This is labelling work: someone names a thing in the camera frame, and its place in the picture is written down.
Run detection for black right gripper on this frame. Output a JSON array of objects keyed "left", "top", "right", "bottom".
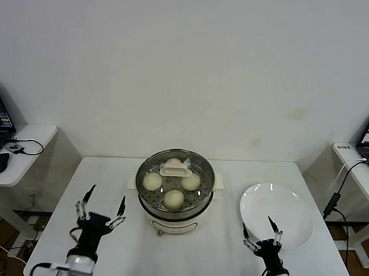
[{"left": 240, "top": 214, "right": 291, "bottom": 276}]

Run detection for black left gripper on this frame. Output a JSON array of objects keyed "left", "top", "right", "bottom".
[{"left": 70, "top": 183, "right": 128, "bottom": 258}]

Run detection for white steamed baozi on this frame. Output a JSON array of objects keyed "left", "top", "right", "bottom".
[
  {"left": 141, "top": 172, "right": 163, "bottom": 192},
  {"left": 181, "top": 173, "right": 201, "bottom": 191},
  {"left": 165, "top": 157, "right": 182, "bottom": 171},
  {"left": 162, "top": 189, "right": 185, "bottom": 211}
]

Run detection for glass lid with cream handle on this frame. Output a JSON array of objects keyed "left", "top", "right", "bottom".
[{"left": 135, "top": 147, "right": 216, "bottom": 213}]

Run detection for perforated steel steamer basket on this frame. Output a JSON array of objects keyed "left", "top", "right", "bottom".
[{"left": 133, "top": 147, "right": 217, "bottom": 222}]

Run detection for white round plate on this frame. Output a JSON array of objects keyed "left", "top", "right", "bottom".
[{"left": 237, "top": 181, "right": 316, "bottom": 251}]

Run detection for white electric cooker pot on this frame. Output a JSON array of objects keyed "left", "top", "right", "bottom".
[{"left": 124, "top": 168, "right": 225, "bottom": 238}]

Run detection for white side table with mouse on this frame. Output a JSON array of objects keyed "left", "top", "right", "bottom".
[{"left": 0, "top": 123, "right": 58, "bottom": 242}]

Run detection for small black labelled device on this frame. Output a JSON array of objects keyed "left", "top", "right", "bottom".
[{"left": 4, "top": 143, "right": 24, "bottom": 156}]

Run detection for white side table with label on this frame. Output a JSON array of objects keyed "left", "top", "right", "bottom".
[{"left": 327, "top": 140, "right": 369, "bottom": 268}]

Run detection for black cable with adapter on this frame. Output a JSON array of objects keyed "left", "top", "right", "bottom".
[{"left": 320, "top": 157, "right": 368, "bottom": 269}]

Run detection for thin black looped cable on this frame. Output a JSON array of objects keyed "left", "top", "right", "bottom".
[{"left": 6, "top": 137, "right": 44, "bottom": 157}]

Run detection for white floor cable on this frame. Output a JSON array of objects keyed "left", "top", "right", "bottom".
[{"left": 0, "top": 238, "right": 27, "bottom": 263}]

